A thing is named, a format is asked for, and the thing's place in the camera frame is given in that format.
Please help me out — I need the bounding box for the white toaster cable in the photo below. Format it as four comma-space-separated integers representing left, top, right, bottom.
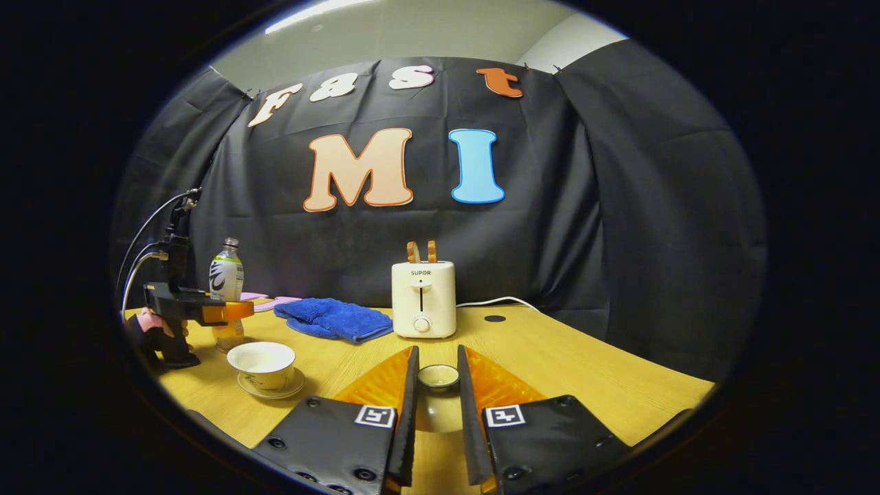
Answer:
455, 296, 544, 314

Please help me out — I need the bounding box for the white toaster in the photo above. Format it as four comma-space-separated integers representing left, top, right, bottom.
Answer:
391, 261, 457, 340

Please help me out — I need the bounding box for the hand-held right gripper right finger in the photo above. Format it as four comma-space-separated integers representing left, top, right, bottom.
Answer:
457, 344, 632, 495

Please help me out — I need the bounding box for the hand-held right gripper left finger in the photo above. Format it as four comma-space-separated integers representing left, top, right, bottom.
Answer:
251, 345, 420, 495

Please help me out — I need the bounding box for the blue towel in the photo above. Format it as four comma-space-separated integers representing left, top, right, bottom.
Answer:
274, 298, 395, 344

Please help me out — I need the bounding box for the clear water bottle white label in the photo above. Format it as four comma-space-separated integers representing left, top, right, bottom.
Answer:
209, 238, 246, 353

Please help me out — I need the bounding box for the pink foam cutout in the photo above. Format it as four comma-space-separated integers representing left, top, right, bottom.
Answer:
239, 292, 303, 314

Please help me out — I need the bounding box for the cream ceramic teacup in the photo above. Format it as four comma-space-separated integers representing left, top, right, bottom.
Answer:
226, 342, 297, 393

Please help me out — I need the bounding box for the black backdrop cloth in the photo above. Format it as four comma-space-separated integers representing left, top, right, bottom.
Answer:
113, 57, 767, 382

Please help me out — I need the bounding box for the cream teacup lid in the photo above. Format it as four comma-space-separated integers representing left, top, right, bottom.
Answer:
412, 364, 468, 434

